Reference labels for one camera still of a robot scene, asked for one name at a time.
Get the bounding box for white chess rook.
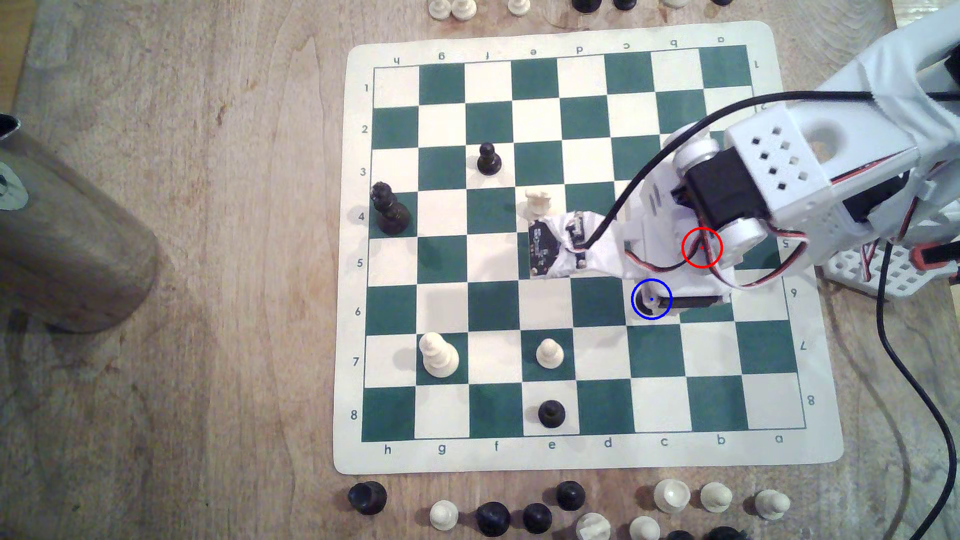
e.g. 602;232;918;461
524;188;555;222

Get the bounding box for tall black chess queen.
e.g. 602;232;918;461
371;180;413;237

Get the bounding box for taped camera circuit board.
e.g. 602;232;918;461
528;211;628;281

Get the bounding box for metal cylinder post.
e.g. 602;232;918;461
0;112;162;335

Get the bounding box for red white black servo wires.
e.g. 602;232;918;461
622;150;960;294

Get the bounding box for white perforated base plate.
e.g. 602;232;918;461
821;243;960;300

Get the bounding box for black power cable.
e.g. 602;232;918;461
876;238;948;540

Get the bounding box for black chess rook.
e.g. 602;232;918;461
348;481;389;516

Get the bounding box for green white chess board mat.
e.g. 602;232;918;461
332;20;845;476

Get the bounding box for orange black table clamp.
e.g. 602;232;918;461
909;241;960;285

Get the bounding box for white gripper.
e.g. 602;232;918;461
618;161;732;303

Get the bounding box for black camera cable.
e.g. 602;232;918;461
583;90;960;249

